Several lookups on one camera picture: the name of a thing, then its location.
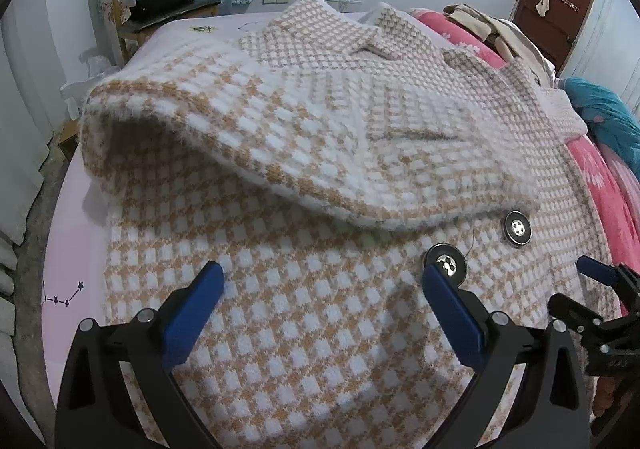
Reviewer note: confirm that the pink bed sheet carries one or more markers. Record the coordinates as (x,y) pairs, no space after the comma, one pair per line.
(70,239)

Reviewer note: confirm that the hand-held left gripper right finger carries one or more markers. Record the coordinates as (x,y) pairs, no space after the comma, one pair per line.
(452,316)

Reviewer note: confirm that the beige hanging item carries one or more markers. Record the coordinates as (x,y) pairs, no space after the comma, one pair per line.
(542,4)

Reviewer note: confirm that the teal blanket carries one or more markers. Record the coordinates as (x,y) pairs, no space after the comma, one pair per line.
(600,109)

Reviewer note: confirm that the pink floral blanket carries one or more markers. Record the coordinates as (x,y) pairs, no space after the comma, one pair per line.
(600,189)

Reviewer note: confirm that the small wooden stool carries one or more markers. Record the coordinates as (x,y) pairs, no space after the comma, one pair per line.
(70,141)

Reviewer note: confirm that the beige clothes pile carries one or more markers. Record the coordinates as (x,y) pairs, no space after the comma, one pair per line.
(480,21)

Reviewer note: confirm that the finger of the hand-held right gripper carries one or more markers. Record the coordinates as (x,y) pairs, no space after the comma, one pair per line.
(575,311)
(595,271)

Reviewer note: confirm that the brown door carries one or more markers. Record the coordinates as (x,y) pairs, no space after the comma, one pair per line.
(555,29)

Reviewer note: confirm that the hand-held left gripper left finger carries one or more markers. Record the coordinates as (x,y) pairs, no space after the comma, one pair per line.
(192,314)

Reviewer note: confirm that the white plastic bag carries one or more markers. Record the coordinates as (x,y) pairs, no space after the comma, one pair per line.
(90,79)

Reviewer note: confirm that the white water dispenser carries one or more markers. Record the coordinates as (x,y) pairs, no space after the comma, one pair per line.
(350,5)

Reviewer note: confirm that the tan and white checked coat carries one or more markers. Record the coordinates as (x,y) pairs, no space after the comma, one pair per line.
(300,154)

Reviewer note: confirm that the white leaning boards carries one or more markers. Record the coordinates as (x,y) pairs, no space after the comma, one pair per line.
(20,154)

